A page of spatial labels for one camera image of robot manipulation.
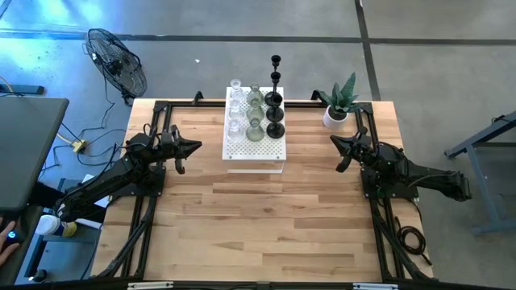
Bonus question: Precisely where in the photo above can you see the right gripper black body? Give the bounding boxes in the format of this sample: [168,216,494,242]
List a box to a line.
[335,126,372,174]

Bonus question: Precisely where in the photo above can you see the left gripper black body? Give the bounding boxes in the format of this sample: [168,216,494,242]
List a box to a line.
[158,122,188,176]

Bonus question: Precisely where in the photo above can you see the clear glass candle holder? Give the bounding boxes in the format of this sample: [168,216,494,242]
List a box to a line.
[227,99,244,122]
[226,119,245,145]
[228,78,244,102]

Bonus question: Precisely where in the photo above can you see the white plant pot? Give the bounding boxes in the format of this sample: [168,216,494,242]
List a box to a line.
[322,105,348,131]

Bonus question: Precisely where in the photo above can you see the green snake plant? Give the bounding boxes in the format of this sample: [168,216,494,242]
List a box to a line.
[315,71,364,118]

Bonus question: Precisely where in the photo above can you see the white perforated shelf riser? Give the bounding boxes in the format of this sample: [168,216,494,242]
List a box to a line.
[221,86,288,175]

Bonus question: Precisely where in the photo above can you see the black floor fan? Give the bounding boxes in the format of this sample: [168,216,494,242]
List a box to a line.
[83,27,148,106]

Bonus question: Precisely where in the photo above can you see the white paper sheet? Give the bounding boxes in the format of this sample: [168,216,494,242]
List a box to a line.
[74,173,106,229]

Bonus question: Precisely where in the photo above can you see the dark office desk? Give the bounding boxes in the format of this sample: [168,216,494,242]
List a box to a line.
[0,96,70,283]

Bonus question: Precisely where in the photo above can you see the white bottle yellow base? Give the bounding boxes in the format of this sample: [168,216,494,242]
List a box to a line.
[35,214,78,238]

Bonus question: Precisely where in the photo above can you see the black desk foot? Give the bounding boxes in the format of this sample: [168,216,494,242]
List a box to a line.
[0,83,45,96]

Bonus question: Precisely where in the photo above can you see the black computer mouse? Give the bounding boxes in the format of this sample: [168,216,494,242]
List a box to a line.
[2,227,23,247]

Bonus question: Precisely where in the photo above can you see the person's hand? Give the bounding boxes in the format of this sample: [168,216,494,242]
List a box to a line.
[0,231,21,267]

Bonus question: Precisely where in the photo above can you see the black aluminium table frame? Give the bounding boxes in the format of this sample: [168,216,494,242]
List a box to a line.
[91,90,435,283]

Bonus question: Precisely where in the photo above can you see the coiled black cable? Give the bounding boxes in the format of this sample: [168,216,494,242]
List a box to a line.
[393,215,435,267]

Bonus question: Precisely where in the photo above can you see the black floor cable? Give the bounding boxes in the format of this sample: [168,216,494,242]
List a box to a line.
[38,76,128,178]

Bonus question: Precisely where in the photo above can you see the grey-blue desk frame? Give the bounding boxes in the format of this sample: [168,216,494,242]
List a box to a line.
[445,110,516,237]

